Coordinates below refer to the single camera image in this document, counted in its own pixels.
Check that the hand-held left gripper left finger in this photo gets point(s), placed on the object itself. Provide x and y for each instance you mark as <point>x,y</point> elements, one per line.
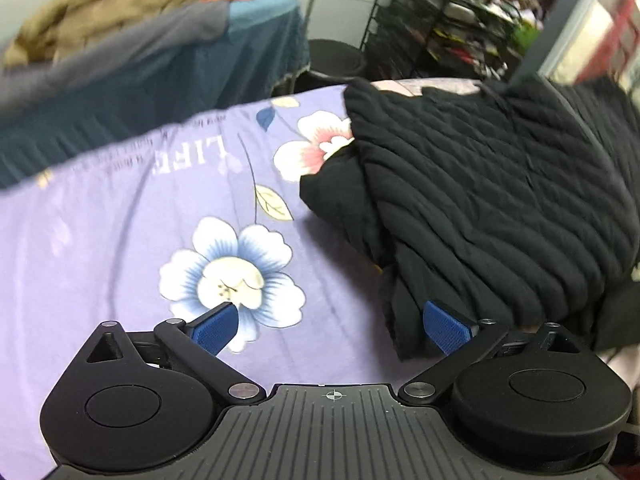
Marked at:
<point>216,331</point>

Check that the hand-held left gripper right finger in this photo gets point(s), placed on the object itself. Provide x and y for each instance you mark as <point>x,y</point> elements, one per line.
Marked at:
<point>444,331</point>

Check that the black quilted jacket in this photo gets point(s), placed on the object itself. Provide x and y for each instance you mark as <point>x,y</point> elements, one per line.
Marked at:
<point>480,200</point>

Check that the lavender floral bedsheet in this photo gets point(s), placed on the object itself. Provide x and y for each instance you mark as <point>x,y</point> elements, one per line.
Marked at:
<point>125,240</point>

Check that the black round bin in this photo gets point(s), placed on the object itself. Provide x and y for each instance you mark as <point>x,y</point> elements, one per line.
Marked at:
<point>335,60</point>

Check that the grey garment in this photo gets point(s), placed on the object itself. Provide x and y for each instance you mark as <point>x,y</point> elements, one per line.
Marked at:
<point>100,55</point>

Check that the brown garment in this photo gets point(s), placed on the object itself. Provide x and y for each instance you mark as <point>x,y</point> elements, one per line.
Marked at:
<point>105,5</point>

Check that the grey metal post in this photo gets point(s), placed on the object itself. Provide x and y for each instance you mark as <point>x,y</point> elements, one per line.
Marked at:
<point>555,25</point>

